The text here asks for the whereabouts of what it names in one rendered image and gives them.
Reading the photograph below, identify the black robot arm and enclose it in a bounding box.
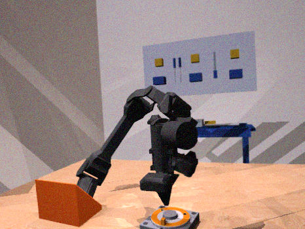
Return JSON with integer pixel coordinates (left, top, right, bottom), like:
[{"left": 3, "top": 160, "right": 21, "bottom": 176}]
[{"left": 75, "top": 86, "right": 198, "bottom": 197}]

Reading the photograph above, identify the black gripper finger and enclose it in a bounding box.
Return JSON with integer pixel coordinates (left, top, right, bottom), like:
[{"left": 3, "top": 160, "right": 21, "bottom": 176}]
[
  {"left": 170, "top": 174, "right": 180, "bottom": 198},
  {"left": 157, "top": 179, "right": 176, "bottom": 206}
]

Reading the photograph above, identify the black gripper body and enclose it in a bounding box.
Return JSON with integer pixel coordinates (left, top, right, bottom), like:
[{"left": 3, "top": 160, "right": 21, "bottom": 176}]
[{"left": 139, "top": 144, "right": 177, "bottom": 192}]

